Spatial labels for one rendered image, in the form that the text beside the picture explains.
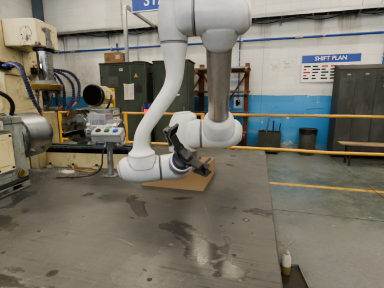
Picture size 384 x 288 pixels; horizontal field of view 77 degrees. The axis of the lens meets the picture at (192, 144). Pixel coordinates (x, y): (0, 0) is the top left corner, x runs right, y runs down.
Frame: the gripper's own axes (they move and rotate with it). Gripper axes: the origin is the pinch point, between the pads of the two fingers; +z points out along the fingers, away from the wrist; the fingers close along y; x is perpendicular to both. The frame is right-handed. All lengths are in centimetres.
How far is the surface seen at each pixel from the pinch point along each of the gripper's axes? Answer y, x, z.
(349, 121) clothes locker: 148, -398, -355
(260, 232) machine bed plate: 35.9, -1.6, -14.6
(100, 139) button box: -42, 15, -67
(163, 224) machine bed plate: 12.3, 19.8, -24.2
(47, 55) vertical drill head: -111, 5, -77
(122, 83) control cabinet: -220, -98, -373
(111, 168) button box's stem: -28, 21, -76
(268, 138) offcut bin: 62, -279, -432
